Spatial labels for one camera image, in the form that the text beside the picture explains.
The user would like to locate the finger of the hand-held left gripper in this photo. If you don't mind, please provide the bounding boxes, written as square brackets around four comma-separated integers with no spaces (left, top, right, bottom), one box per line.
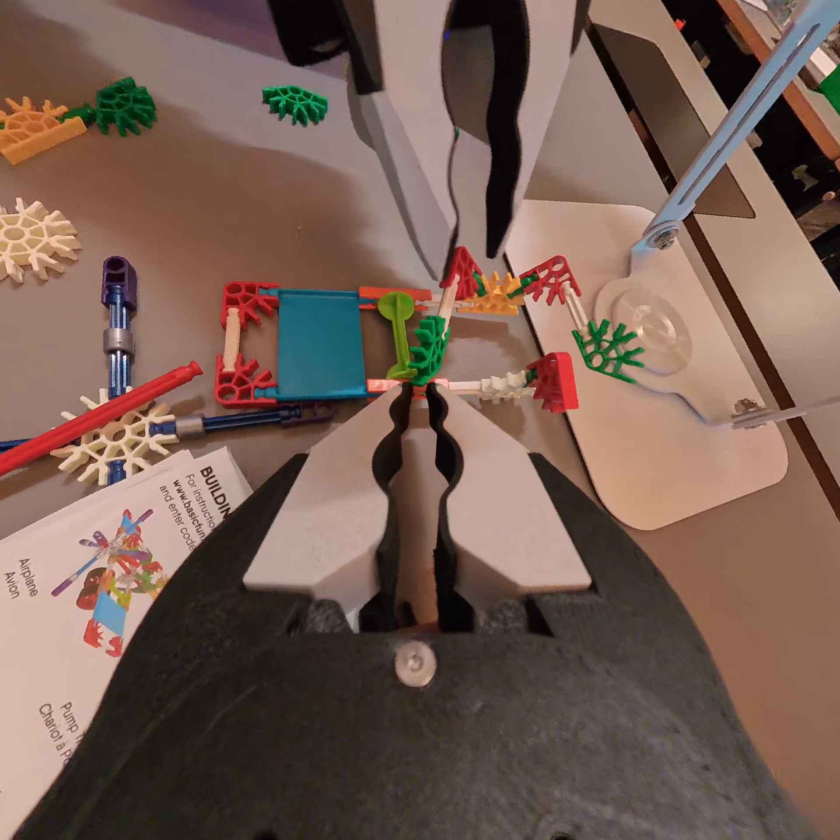
[346,0,462,282]
[453,0,592,258]

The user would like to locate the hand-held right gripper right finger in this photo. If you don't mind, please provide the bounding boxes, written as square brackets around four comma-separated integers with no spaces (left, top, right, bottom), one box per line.
[430,382,595,621]

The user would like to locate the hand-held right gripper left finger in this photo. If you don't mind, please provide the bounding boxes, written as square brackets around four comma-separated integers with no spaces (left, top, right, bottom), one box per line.
[243,382,403,621]

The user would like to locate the green fan connector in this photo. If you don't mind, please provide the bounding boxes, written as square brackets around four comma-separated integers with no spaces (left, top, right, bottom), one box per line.
[262,83,329,127]

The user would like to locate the colourful construction toy model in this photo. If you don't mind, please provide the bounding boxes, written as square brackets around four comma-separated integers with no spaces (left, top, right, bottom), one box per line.
[215,246,647,414]

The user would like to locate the white metal stand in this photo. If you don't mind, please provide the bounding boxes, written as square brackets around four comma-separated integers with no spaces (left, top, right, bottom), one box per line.
[504,0,840,531]

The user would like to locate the red plastic rod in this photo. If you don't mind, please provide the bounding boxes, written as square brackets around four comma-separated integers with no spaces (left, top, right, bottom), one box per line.
[0,360,203,477]

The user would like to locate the toy instruction booklet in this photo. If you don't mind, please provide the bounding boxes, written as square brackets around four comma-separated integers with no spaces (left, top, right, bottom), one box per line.
[0,446,255,788]

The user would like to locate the yellow and green connector pair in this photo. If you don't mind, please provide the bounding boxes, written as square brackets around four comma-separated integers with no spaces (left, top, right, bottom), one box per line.
[0,77,159,165]

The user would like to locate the white snowflake connector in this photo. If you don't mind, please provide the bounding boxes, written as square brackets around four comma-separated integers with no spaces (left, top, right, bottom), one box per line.
[0,197,84,284]

